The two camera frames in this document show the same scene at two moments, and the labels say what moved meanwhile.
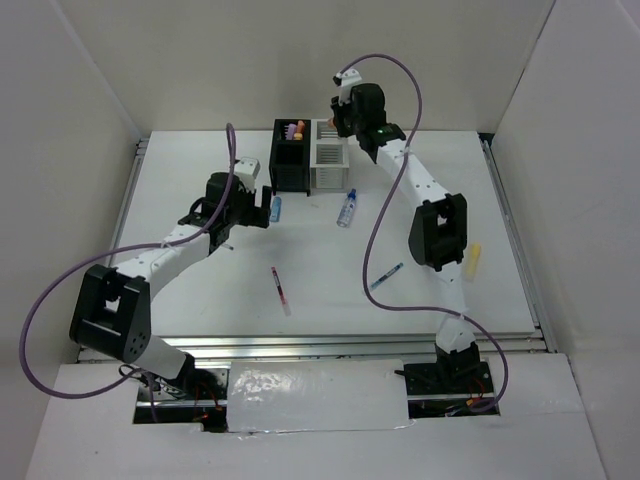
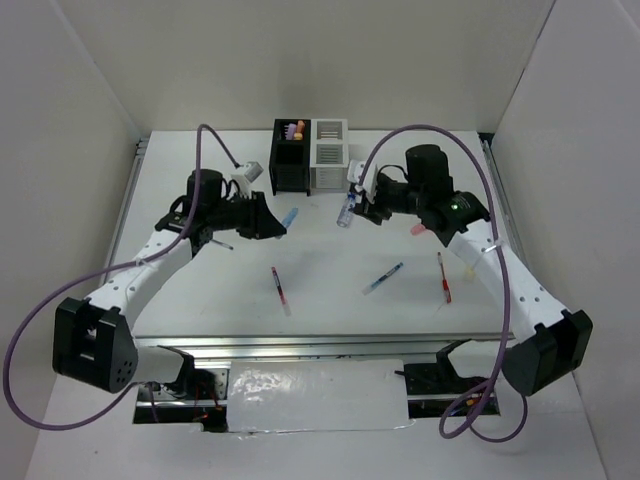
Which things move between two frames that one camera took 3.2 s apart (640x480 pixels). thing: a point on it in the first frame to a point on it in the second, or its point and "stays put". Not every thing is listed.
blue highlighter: (276, 209) to (290, 217)
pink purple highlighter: (291, 128) stays put
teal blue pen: (373, 285) stays put
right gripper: (339, 110) to (374, 211)
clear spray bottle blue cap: (346, 212) stays put
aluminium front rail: (504, 349) stays put
